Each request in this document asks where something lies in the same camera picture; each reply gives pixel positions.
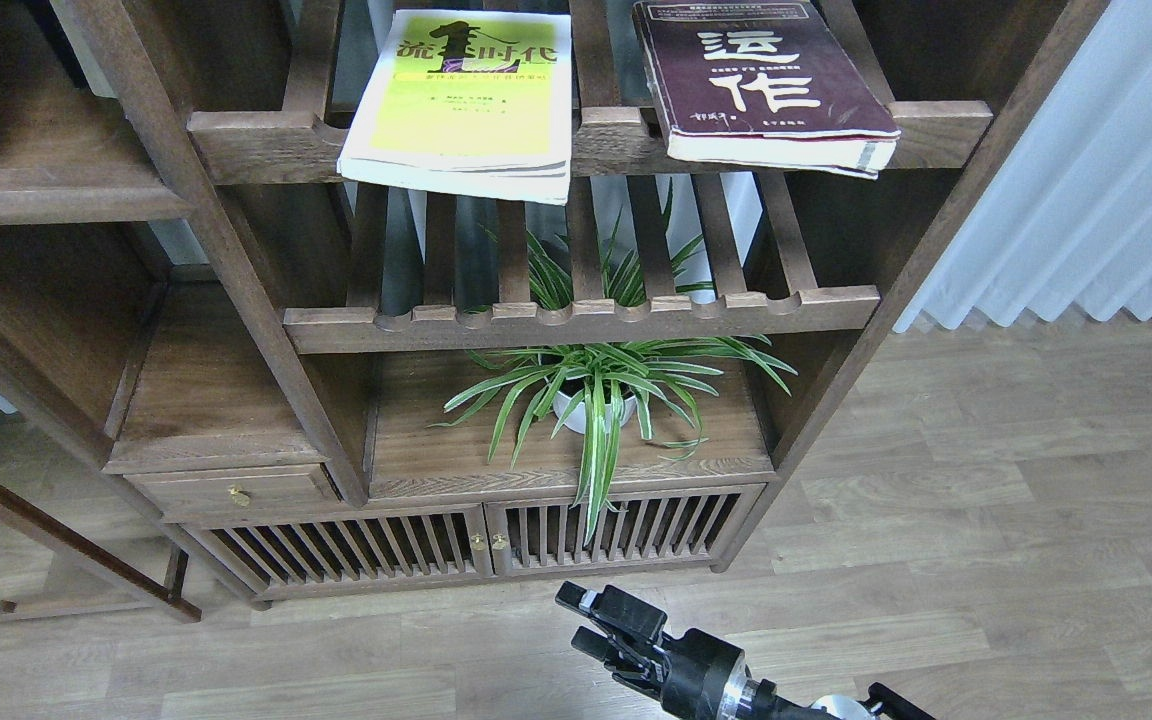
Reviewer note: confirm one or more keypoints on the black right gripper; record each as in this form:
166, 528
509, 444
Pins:
696, 676

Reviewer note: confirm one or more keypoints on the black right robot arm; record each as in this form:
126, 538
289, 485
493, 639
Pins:
760, 701

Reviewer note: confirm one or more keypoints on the white plant pot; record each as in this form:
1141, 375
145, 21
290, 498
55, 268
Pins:
570, 409

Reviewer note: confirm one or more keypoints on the green spider plant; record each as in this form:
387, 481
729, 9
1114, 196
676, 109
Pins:
669, 373

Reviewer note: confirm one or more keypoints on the brass drawer knob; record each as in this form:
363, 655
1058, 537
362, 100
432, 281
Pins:
238, 496

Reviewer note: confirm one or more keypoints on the dark wooden bookshelf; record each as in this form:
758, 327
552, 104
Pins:
188, 301

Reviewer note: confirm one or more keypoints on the yellow green book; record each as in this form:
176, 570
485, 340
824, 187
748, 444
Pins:
469, 103

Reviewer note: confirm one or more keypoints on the dark red book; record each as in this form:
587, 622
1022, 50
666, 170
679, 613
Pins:
761, 84

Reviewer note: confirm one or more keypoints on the white curtain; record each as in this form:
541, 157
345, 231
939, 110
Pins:
1066, 225

